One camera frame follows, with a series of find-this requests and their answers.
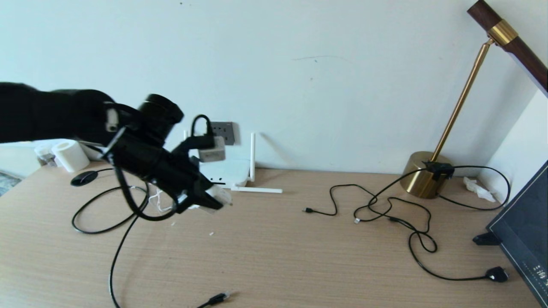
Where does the black lamp power cable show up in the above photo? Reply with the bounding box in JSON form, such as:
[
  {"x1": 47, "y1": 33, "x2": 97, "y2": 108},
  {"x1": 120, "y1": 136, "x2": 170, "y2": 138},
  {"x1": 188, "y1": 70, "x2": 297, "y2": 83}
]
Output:
[{"x1": 368, "y1": 169, "x2": 509, "y2": 283}]

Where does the crumpled white tissue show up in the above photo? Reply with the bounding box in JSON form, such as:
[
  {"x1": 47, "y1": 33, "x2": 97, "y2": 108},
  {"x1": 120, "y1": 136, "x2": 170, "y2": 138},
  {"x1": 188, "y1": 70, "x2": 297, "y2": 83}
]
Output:
[{"x1": 462, "y1": 177, "x2": 496, "y2": 203}]

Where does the black lamp switch box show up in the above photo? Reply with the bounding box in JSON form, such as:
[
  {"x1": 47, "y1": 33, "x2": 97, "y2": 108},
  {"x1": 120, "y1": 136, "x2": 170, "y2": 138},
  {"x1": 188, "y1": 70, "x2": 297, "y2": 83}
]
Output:
[{"x1": 424, "y1": 162, "x2": 454, "y2": 181}]

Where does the black round desk grommet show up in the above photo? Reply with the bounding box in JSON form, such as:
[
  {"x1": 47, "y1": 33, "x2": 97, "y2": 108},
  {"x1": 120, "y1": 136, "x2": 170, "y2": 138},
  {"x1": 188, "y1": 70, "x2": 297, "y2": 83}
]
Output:
[{"x1": 71, "y1": 171, "x2": 99, "y2": 187}]

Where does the black lamp base cable loop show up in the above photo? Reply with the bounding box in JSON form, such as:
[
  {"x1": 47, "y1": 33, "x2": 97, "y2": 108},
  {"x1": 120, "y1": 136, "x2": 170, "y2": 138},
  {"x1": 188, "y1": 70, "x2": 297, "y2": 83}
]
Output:
[{"x1": 437, "y1": 166, "x2": 511, "y2": 211}]

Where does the white toilet paper roll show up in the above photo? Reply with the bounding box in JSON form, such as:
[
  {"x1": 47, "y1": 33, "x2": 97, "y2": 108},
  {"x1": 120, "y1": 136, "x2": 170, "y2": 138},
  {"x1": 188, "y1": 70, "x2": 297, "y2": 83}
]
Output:
[{"x1": 52, "y1": 140, "x2": 90, "y2": 172}]

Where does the black usb charging cable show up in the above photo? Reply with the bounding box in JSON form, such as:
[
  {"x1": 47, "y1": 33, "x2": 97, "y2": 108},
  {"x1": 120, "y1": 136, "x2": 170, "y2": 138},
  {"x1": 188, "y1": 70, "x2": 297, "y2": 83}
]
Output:
[{"x1": 302, "y1": 185, "x2": 431, "y2": 235}]

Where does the white power adapter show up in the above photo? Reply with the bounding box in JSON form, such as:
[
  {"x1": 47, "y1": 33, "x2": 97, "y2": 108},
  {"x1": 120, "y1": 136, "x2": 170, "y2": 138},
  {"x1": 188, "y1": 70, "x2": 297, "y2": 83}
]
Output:
[{"x1": 205, "y1": 185, "x2": 234, "y2": 211}]

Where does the brass desk lamp wooden head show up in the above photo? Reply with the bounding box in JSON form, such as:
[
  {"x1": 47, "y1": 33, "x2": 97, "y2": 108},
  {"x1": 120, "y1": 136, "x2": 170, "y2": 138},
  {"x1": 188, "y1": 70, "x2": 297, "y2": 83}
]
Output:
[{"x1": 400, "y1": 0, "x2": 548, "y2": 200}]

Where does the black ethernet cable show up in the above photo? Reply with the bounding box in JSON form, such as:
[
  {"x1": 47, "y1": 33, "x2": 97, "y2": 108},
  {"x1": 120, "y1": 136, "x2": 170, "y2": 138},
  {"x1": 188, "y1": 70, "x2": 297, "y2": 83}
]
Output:
[{"x1": 71, "y1": 168, "x2": 232, "y2": 308}]

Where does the grey wall socket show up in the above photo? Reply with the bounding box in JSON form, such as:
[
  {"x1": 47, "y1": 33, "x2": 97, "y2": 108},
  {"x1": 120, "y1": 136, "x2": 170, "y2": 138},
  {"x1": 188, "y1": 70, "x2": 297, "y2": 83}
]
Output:
[{"x1": 211, "y1": 122, "x2": 235, "y2": 146}]

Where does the black braided camera cable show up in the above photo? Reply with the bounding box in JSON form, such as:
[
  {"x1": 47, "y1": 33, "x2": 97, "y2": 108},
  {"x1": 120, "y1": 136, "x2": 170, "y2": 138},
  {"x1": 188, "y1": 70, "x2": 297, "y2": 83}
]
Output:
[{"x1": 110, "y1": 115, "x2": 213, "y2": 222}]

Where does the small clear jar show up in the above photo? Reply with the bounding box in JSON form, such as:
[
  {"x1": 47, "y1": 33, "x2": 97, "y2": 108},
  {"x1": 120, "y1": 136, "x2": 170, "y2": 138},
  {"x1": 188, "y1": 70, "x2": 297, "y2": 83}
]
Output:
[{"x1": 35, "y1": 145, "x2": 58, "y2": 167}]

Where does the white router with antennas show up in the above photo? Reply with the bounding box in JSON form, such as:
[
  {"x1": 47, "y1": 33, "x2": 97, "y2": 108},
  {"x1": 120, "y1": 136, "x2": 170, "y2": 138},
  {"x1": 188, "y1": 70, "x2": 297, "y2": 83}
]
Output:
[{"x1": 184, "y1": 130, "x2": 283, "y2": 194}]

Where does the thin white adapter cable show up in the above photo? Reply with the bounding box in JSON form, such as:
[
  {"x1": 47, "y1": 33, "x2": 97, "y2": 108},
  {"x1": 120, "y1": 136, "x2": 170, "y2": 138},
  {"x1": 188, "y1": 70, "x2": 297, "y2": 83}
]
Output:
[{"x1": 148, "y1": 186, "x2": 202, "y2": 213}]

